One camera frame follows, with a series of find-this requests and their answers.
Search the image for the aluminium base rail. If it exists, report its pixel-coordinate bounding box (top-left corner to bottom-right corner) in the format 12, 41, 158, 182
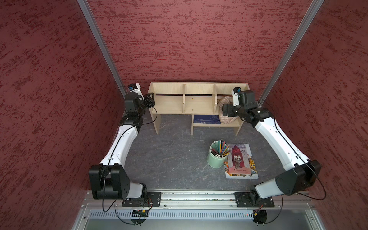
81, 189, 315, 210

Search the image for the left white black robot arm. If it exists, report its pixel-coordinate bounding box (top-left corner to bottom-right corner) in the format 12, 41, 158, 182
89, 92, 155, 200

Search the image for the colourful picture book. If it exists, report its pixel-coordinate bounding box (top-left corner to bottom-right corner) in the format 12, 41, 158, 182
224, 144, 259, 180

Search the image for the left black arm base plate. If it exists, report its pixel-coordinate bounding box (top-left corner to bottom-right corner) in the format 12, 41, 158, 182
122, 192, 162, 208

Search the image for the pink striped knitted cloth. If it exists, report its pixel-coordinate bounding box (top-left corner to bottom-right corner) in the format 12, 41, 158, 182
218, 96, 238, 124

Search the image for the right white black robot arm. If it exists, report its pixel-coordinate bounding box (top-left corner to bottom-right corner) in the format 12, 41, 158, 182
222, 87, 322, 201

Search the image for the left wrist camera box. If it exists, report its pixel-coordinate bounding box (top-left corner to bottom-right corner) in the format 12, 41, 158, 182
128, 83, 144, 99

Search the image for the corner aluminium post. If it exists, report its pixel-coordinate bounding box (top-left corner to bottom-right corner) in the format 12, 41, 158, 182
259, 0, 324, 106
77, 0, 127, 98

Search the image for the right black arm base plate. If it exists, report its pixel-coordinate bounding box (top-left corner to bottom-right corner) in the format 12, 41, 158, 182
234, 191, 275, 208

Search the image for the bundle of coloured pencils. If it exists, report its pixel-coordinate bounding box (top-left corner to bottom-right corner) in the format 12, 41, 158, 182
209, 140, 231, 158

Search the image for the dark blue book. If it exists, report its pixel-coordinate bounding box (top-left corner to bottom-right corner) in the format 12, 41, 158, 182
194, 115, 221, 125

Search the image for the right corner aluminium post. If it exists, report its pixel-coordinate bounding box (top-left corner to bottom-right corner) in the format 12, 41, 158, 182
259, 0, 324, 106

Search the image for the light wooden bookshelf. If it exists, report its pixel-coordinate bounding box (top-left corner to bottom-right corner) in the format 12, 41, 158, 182
148, 82, 250, 135

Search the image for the mint green pencil cup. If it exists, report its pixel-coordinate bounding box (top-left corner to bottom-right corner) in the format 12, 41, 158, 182
207, 152, 227, 168

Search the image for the left corner aluminium post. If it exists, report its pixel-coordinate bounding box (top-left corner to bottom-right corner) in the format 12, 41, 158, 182
77, 0, 127, 98

